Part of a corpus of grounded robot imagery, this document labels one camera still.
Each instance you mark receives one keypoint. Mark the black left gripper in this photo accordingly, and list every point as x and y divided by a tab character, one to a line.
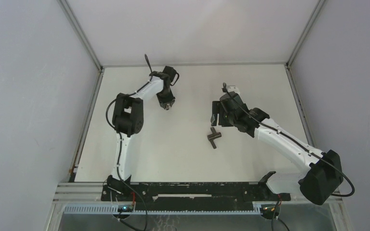
163	102

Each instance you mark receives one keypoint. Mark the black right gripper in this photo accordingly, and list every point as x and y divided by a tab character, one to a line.
218	108

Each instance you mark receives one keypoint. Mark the dark metal faucet handle valve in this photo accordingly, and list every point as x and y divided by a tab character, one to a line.
213	136

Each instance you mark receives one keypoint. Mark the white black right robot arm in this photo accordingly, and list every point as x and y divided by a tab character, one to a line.
319	173

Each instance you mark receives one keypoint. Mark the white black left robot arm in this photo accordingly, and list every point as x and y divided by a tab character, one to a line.
125	115

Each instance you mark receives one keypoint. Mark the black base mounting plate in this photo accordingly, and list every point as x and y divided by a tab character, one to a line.
192	197

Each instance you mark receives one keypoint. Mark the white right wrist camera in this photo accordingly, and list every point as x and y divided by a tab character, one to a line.
233	88

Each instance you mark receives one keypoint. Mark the aluminium frame rail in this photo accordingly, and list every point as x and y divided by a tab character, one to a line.
88	109

